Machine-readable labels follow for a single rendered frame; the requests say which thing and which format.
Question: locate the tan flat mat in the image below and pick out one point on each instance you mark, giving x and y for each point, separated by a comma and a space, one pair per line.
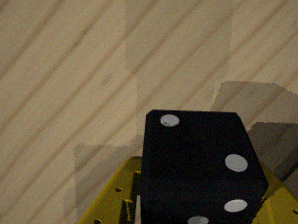
290, 179

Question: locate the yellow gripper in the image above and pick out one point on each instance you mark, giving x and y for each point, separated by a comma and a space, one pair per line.
116, 203

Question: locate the black die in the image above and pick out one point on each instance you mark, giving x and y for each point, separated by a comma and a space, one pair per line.
198, 167

